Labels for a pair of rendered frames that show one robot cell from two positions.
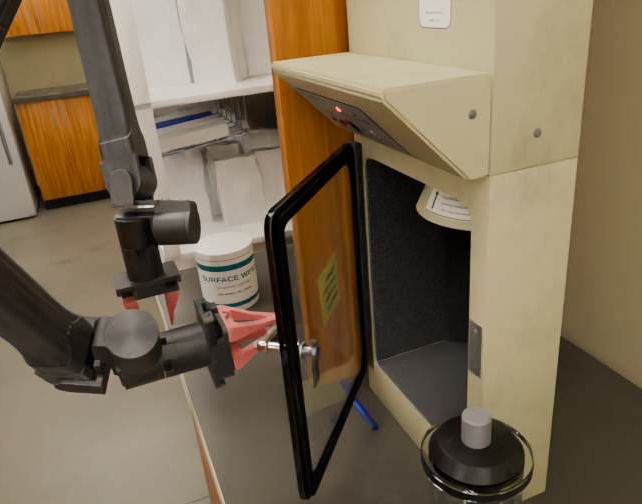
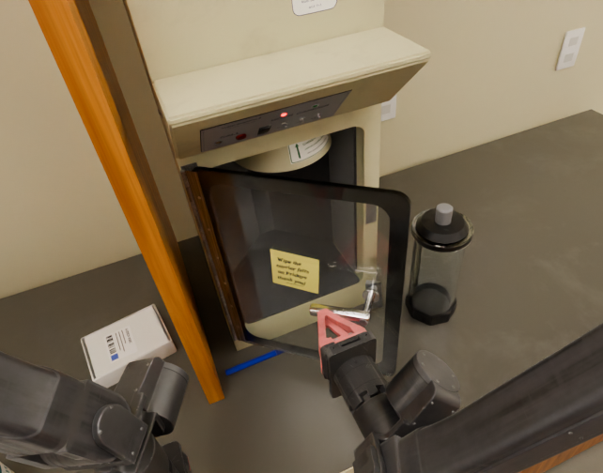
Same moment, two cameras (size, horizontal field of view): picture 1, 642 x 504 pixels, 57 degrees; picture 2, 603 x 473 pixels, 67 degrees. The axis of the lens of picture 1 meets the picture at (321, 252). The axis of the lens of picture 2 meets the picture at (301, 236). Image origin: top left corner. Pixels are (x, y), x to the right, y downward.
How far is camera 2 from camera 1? 0.84 m
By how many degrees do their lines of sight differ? 73
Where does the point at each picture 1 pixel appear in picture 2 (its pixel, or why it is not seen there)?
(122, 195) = (131, 434)
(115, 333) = (444, 382)
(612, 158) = not seen: hidden behind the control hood
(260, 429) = (278, 440)
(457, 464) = (463, 229)
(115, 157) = (75, 415)
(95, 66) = not seen: outside the picture
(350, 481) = not seen: hidden behind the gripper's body
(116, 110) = (0, 366)
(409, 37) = (278, 30)
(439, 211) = (307, 155)
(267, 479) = (341, 426)
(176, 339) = (376, 376)
